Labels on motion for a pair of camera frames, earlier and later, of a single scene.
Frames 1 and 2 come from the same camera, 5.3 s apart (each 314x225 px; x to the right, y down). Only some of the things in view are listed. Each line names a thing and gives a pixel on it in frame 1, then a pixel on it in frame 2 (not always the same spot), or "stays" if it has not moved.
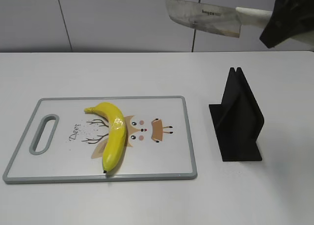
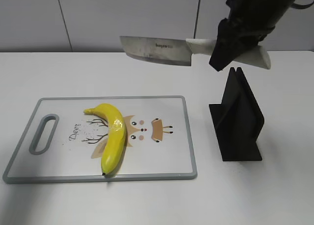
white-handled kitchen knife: (222, 19) -> (179, 51)
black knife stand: (238, 121) stays
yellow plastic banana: (116, 142) stays
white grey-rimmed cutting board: (63, 143) stays
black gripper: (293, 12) -> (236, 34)
